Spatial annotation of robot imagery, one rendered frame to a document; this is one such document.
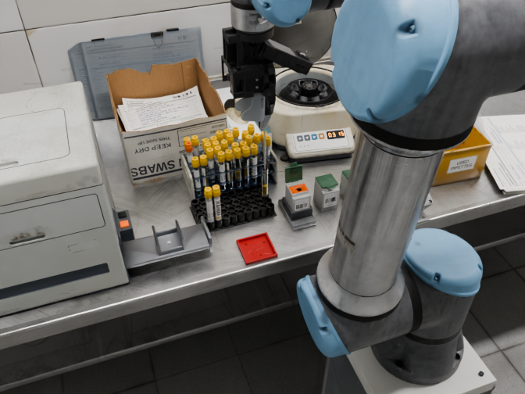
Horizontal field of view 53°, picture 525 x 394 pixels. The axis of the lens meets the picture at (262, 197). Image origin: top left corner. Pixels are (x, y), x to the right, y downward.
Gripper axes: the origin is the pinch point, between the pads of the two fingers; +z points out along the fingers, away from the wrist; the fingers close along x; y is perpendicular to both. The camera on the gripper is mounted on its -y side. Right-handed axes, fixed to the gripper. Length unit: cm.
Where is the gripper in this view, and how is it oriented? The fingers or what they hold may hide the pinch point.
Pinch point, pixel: (264, 121)
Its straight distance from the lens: 105.3
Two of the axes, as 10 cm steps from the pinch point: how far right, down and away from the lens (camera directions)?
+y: -9.4, 2.3, -2.6
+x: 3.5, 6.3, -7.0
